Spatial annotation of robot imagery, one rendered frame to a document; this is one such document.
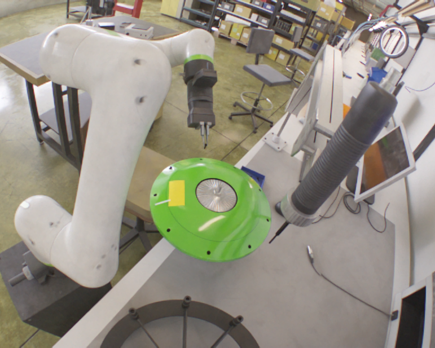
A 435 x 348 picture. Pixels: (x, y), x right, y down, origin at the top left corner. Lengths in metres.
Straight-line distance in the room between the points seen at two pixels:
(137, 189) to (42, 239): 0.68
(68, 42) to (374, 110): 0.44
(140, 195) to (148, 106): 0.80
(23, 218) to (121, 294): 0.30
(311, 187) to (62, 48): 0.43
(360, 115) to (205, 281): 0.56
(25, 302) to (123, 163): 0.57
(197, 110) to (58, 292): 0.67
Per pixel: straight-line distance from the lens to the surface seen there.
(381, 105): 0.23
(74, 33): 0.47
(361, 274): 0.98
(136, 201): 1.13
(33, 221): 0.62
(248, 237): 0.58
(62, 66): 0.46
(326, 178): 0.27
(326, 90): 0.45
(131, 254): 1.68
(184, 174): 0.62
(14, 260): 0.89
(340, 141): 0.25
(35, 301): 0.82
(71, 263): 0.56
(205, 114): 0.70
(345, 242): 0.99
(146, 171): 1.25
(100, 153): 0.41
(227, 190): 0.62
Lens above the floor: 1.54
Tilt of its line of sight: 44 degrees down
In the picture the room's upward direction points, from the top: 21 degrees clockwise
